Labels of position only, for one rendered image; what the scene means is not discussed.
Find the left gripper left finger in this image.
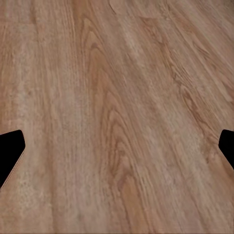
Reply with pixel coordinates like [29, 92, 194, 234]
[0, 130, 25, 188]

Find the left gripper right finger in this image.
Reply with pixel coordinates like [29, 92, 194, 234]
[218, 130, 234, 169]

